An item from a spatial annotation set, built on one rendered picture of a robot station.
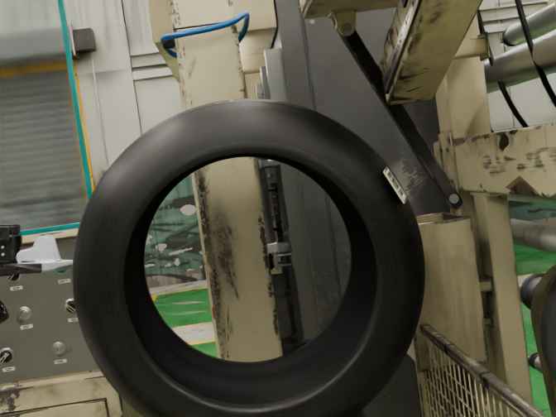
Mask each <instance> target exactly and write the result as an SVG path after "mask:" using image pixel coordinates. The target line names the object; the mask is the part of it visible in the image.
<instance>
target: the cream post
mask: <svg viewBox="0 0 556 417"><path fill-rule="evenodd" d="M169 3H170V12H169V14H170V15H171V20H172V26H173V30H174V33H175V32H179V31H187V30H191V29H195V28H200V27H205V26H211V25H214V24H218V23H221V22H225V21H228V20H231V19H233V18H234V17H235V12H234V6H233V0H169ZM174 48H175V50H176V54H177V60H178V66H179V72H180V82H181V88H182V94H183V100H184V106H185V111H186V110H189V109H191V108H195V107H198V106H201V105H204V104H207V103H214V102H218V101H223V100H230V99H241V98H247V96H246V90H245V84H244V77H243V71H242V60H241V54H240V48H239V42H238V36H237V25H236V24H234V25H232V26H229V27H226V28H223V29H219V30H216V31H210V32H206V33H202V34H198V35H193V36H186V37H181V38H176V39H175V47H174ZM194 179H195V184H196V189H197V195H198V201H199V213H200V219H201V225H202V231H203V237H204V247H205V253H206V259H207V264H208V274H209V282H210V288H211V294H212V299H213V310H214V316H215V322H216V328H217V334H218V345H219V350H220V356H221V359H224V360H228V361H234V362H260V361H266V360H270V359H273V358H277V357H281V356H283V353H282V347H281V341H280V330H279V324H278V318H277V312H276V301H275V295H274V289H273V283H272V277H271V265H270V259H269V253H268V247H267V241H266V230H265V224H264V218H263V212H262V206H261V195H260V189H259V183H258V177H257V171H256V160H255V157H237V158H231V159H226V160H222V161H217V162H214V163H212V164H210V165H206V166H205V167H203V168H201V169H199V170H196V171H195V172H194Z"/></svg>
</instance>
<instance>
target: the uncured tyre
mask: <svg viewBox="0 0 556 417"><path fill-rule="evenodd" d="M237 157H260V158H266V159H270V160H274V161H279V162H281V163H284V164H287V165H289V166H292V167H294V168H296V169H297V170H299V171H301V172H303V173H304V174H306V175H307V176H308V177H309V178H311V179H312V180H313V181H315V182H316V183H317V184H318V185H319V186H320V187H321V188H322V189H323V190H324V191H325V192H326V194H327V195H328V196H329V198H330V199H331V200H332V201H333V203H334V204H335V206H336V207H337V209H338V211H339V213H340V215H341V217H342V219H343V222H344V225H345V228H346V230H347V235H348V240H349V245H350V254H351V264H350V273H349V278H348V283H347V288H346V291H345V294H344V296H343V299H342V301H341V304H340V305H339V307H338V309H337V311H336V313H335V314H334V316H333V317H332V318H331V320H330V321H329V322H328V324H327V325H326V326H325V327H324V328H323V330H322V331H321V332H320V333H319V334H317V335H316V336H315V337H314V338H313V339H311V340H310V341H309V342H307V343H306V344H305V345H304V346H302V347H300V348H298V349H296V350H294V351H293V352H290V353H288V354H285V355H284V356H281V357H277V358H273V359H270V360H266V361H260V362H234V361H228V360H224V359H221V358H217V357H213V356H210V355H208V354H206V353H204V352H201V351H200V350H198V349H196V348H194V347H192V346H191V345H189V344H188V343H187V342H185V341H184V340H183V339H182V338H180V337H179V336H178V335H177V334H176V333H175V332H174V331H173V330H172V329H171V328H170V327H169V326H168V324H167V323H166V322H165V320H164V319H163V318H162V317H161V315H160V313H159V312H158V310H157V308H156V306H155V304H154V302H153V300H152V298H151V294H150V291H149V289H148V285H147V282H146V273H145V247H146V239H147V234H148V232H149V228H150V226H151V222H152V220H153V218H154V216H155V214H156V211H157V210H158V208H159V207H160V205H161V203H162V202H163V200H164V199H165V197H166V196H167V195H168V194H169V193H170V191H171V190H172V189H173V188H174V187H175V186H176V185H177V184H178V183H179V182H181V181H182V180H183V179H185V178H186V177H187V176H189V175H191V174H192V173H194V172H195V171H196V170H199V169H201V168H203V167H205V166H206V165H210V164H212V163H214V162H217V161H222V160H226V159H231V158H237ZM386 167H388V168H389V170H390V171H391V173H392V174H393V176H394V177H395V179H396V181H397V182H398V184H399V185H400V187H401V188H402V189H403V187H402V185H401V184H400V181H399V180H398V179H397V178H396V176H395V174H394V173H393V171H392V170H391V168H390V167H389V166H388V165H387V164H386V163H385V162H384V160H383V159H382V158H381V157H380V156H379V155H378V154H377V153H376V152H375V151H374V150H373V149H372V148H371V147H370V146H369V145H368V144H367V143H366V142H365V141H363V140H362V139H361V138H360V137H359V136H358V135H357V134H355V133H354V132H352V131H351V130H349V129H348V128H346V127H345V126H344V125H342V124H341V123H339V122H336V121H335V120H333V119H332V118H330V117H327V116H325V115H323V114H321V113H318V112H315V111H314V110H311V109H308V108H304V107H301V106H299V105H295V104H292V103H285V102H281V101H275V100H269V99H259V98H241V99H237V101H236V102H228V103H218V104H214V105H213V103H207V104H204V105H201V106H198V107H195V108H191V109H189V110H186V111H183V112H182V113H178V114H176V115H174V116H173V117H170V118H168V119H166V120H165V121H163V122H161V123H159V124H157V125H156V126H154V127H153V128H151V129H150V130H148V131H147V132H145V133H144V134H143V135H141V136H140V137H138V138H137V139H136V140H135V141H134V142H133V143H132V144H131V145H130V146H129V147H128V148H127V149H126V150H125V151H124V152H123V153H122V154H121V155H120V156H119V157H118V158H117V159H116V160H115V161H114V162H113V163H112V164H111V166H110V167H109V168H108V170H107V171H106V172H105V174H104V175H103V177H102V179H101V180H100V181H99V182H98V185H97V186H96V188H95V190H94V192H93V193H92V195H91V197H90V199H89V202H88V204H87V206H86V209H85V210H84V214H83V217H82V219H81V222H80V225H79V230H78V233H77V237H76V241H75V245H74V257H73V269H72V282H73V294H74V305H75V309H76V314H77V317H78V321H79V326H80V328H81V331H82V334H83V336H84V340H85V342H86V344H87V346H88V348H89V351H90V353H91V355H92V357H93V359H94V361H95V362H96V364H97V365H98V367H99V369H100V371H101V372H102V373H103V375H104V376H105V378H106V379H107V380H108V382H109V383H110V385H111V386H112V387H113V389H114V390H115V391H116V392H117V393H118V394H119V395H120V396H121V397H122V398H123V399H124V400H125V401H126V402H127V403H128V404H129V405H130V406H131V407H132V408H133V409H134V410H135V411H137V412H138V413H139V414H140V415H142V416H143V417H353V416H354V415H356V414H357V413H358V412H360V411H361V410H362V409H363V408H365V407H366V406H367V405H368V404H369V403H370V402H371V401H372V400H373V399H374V398H375V397H376V396H377V395H378V394H379V393H380V392H381V391H382V389H383V388H384V387H385V386H386V384H387V383H388V382H389V380H390V379H391V378H392V377H393V376H394V374H395V372H396V371H397V369H398V367H399V366H400V364H401V363H402V361H403V359H404V357H405V354H406V353H407V351H408V349H409V347H410V344H411V342H412V340H413V337H414V335H415V331H416V329H417V325H418V322H419V317H420V313H421V309H422V304H423V299H424V285H425V262H424V247H423V242H422V237H421V234H420V230H419V224H418V222H417V219H416V217H415V212H414V210H413V208H412V206H411V203H410V201H409V199H408V197H407V199H406V201H405V203H404V204H403V202H402V201H401V199H400V197H399V196H398V194H397V193H396V192H395V190H394V188H393V187H392V185H391V183H390V182H389V180H388V179H387V178H386V176H385V174H384V173H383V171H384V169H385V168H386ZM403 191H404V189H403ZM404 193H405V191H404ZM405 195H406V194H405ZM406 196H407V195H406Z"/></svg>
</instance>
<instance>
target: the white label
mask: <svg viewBox="0 0 556 417"><path fill-rule="evenodd" d="M383 173H384V174H385V176H386V178H387V179H388V180H389V182H390V183H391V185H392V187H393V188H394V190H395V192H396V193H397V194H398V196H399V197H400V199H401V201H402V202H403V204H404V203H405V201H406V199H407V196H406V195H405V193H404V191H403V189H402V188H401V187H400V185H399V184H398V182H397V181H396V179H395V177H394V176H393V174H392V173H391V171H390V170H389V168H388V167H386V168H385V169H384V171H383Z"/></svg>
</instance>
